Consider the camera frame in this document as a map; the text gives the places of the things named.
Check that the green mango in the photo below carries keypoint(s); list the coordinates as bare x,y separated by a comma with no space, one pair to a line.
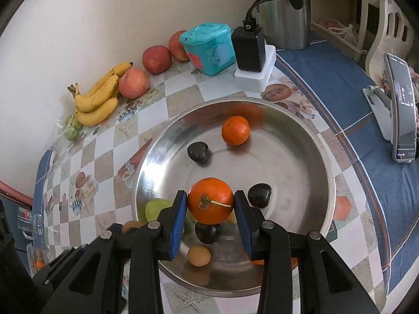
155,209

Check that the smartphone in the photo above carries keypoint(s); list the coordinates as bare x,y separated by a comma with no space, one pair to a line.
404,111

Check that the white phone stand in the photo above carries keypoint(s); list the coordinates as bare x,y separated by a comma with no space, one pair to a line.
379,111

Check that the small boxed mandarin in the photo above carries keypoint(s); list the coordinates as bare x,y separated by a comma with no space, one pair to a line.
39,263

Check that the orange mandarin with stem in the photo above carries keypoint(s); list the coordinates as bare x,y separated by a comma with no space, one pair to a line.
209,200

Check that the stainless steel plate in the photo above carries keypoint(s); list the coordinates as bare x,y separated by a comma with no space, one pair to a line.
288,157

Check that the checkered printed tablecloth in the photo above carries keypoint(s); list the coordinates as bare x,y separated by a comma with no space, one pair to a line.
108,170

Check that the black power adapter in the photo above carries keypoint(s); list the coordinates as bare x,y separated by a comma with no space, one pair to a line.
248,50

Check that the glass mug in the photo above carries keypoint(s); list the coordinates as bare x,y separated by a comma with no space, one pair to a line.
29,222

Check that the red apple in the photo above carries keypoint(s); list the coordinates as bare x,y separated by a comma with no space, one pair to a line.
157,59
176,47
133,83

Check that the teal plastic box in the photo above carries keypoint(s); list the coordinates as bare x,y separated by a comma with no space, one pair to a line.
209,49

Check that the reddish rail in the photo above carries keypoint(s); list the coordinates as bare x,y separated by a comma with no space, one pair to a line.
14,193

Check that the white plastic chair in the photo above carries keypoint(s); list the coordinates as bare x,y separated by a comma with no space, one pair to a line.
392,19

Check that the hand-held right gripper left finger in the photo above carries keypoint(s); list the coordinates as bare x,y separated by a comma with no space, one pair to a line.
179,225

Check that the stainless steel kettle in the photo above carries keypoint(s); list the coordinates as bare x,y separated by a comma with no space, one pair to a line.
281,23

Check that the plastic bag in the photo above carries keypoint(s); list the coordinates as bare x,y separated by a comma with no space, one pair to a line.
340,27

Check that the yellow banana bunch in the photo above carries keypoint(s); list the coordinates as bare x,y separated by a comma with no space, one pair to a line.
98,111

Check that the small green fruit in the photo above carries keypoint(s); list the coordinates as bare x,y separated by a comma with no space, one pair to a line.
72,133
71,121

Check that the blue plaid cloth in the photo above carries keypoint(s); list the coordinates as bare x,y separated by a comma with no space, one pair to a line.
327,81

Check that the clear plastic clamshell container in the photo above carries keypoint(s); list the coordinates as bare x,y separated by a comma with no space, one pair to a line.
61,125

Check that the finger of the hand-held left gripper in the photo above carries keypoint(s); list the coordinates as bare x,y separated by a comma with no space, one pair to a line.
62,263

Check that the white plastic rack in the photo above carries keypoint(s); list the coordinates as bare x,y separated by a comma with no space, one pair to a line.
363,23

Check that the clear plastic fruit box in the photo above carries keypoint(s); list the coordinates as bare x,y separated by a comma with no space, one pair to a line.
32,252

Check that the dark purple plum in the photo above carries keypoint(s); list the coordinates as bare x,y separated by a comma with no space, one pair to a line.
198,152
259,194
208,232

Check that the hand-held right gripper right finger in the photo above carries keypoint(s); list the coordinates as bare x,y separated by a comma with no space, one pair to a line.
245,232

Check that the white box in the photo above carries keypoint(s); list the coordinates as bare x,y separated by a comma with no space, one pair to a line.
252,80

